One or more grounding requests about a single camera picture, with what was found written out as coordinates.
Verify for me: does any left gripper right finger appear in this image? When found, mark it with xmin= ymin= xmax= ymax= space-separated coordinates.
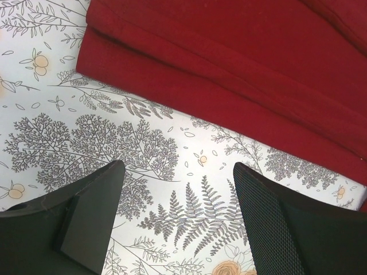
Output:
xmin=233 ymin=162 xmax=366 ymax=274

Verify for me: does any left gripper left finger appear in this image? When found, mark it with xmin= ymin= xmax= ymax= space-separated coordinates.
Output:
xmin=1 ymin=160 xmax=124 ymax=274

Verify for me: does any red t-shirt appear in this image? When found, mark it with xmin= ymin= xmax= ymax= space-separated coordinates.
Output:
xmin=76 ymin=0 xmax=367 ymax=213

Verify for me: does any floral table mat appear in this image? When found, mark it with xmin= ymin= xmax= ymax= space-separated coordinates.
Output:
xmin=1 ymin=1 xmax=366 ymax=274

